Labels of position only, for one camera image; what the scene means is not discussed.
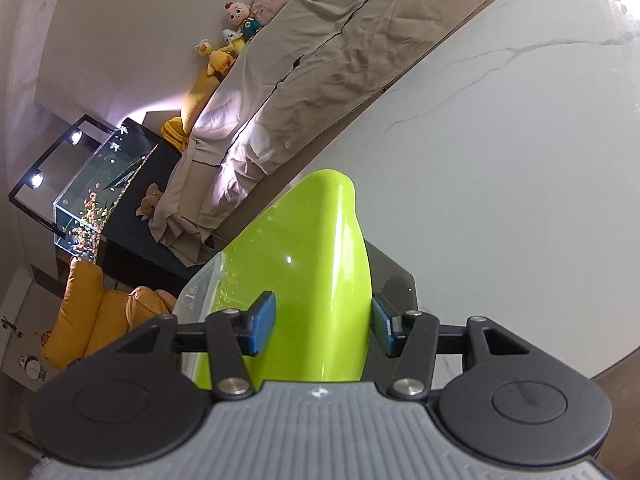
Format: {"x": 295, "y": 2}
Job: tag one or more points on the black aquarium light frame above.
{"x": 36, "y": 178}

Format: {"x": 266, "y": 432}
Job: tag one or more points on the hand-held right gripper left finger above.
{"x": 262, "y": 322}

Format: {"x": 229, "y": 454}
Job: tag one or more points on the white marble desktop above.
{"x": 500, "y": 160}

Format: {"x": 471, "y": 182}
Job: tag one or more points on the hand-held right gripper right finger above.
{"x": 382, "y": 325}

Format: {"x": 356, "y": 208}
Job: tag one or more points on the long yellow pillow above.
{"x": 200, "y": 97}

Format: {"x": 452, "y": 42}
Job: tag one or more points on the glass fish tank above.
{"x": 100, "y": 195}

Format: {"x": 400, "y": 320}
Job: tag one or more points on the green storage box lid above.
{"x": 315, "y": 260}

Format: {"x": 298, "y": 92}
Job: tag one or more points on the beige sofa cover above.
{"x": 325, "y": 60}

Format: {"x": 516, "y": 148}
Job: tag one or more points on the dark transparent storage box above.
{"x": 395, "y": 280}

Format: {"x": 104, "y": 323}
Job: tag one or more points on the baby face doll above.
{"x": 237, "y": 12}

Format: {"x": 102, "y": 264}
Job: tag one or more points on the green doll plush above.
{"x": 251, "y": 29}

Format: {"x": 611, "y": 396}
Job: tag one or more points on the black cabinet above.
{"x": 135, "y": 245}

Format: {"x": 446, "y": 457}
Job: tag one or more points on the pink plush toy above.
{"x": 270, "y": 2}

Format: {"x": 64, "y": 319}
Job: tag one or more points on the yellow striped plush toy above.
{"x": 175, "y": 132}

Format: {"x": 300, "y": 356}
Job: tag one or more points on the small brown plush toy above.
{"x": 150, "y": 202}

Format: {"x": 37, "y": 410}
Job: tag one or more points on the yellow leather armchair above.
{"x": 85, "y": 310}

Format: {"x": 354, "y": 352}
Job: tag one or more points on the small yellow duck plush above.
{"x": 203, "y": 48}

